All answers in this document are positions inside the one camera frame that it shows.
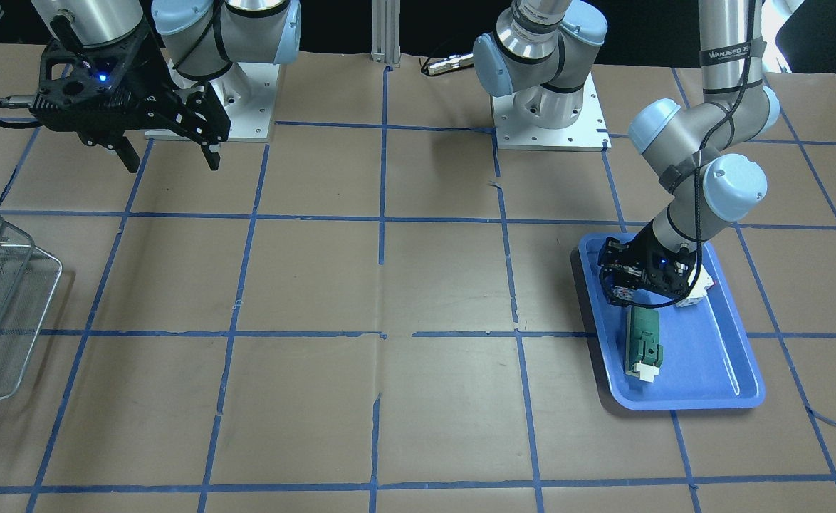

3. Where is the green relay module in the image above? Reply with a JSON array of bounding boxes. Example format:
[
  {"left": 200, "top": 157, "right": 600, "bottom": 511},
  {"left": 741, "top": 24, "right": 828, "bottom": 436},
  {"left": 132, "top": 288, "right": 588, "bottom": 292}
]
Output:
[{"left": 624, "top": 306, "right": 664, "bottom": 383}]

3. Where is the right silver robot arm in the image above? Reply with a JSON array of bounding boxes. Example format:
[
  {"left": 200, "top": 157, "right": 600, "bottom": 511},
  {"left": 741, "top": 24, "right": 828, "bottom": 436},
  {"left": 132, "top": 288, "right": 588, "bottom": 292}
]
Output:
[{"left": 28, "top": 1, "right": 301, "bottom": 172}]

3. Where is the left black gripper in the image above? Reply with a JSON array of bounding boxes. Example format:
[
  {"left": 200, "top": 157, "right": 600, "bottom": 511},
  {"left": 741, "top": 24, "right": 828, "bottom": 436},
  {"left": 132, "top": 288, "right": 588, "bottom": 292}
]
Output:
[{"left": 597, "top": 236, "right": 701, "bottom": 309}]

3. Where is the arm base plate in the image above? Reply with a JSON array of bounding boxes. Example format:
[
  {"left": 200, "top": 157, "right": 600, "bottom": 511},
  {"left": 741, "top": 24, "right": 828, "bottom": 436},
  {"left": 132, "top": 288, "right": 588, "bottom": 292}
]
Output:
[
  {"left": 491, "top": 75, "right": 611, "bottom": 152},
  {"left": 209, "top": 63, "right": 283, "bottom": 143}
]

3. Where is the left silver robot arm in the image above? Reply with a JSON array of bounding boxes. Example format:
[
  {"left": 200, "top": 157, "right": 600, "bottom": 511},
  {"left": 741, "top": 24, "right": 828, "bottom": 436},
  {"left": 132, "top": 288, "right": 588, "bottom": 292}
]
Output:
[{"left": 472, "top": 1, "right": 780, "bottom": 306}]

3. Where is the white circuit breaker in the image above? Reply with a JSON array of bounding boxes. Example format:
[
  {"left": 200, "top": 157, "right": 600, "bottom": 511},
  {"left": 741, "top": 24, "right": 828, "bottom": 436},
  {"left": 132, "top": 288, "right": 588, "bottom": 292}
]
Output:
[{"left": 675, "top": 265, "right": 716, "bottom": 308}]

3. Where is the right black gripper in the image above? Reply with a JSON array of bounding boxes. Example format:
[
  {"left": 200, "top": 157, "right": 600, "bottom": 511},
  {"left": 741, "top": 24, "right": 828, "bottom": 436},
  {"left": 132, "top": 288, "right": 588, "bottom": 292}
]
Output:
[{"left": 30, "top": 32, "right": 231, "bottom": 173}]

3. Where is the blue plastic tray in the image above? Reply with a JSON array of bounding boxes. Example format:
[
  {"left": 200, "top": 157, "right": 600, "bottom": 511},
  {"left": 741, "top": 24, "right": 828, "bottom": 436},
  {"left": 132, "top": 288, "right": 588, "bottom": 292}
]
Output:
[{"left": 578, "top": 232, "right": 766, "bottom": 411}]

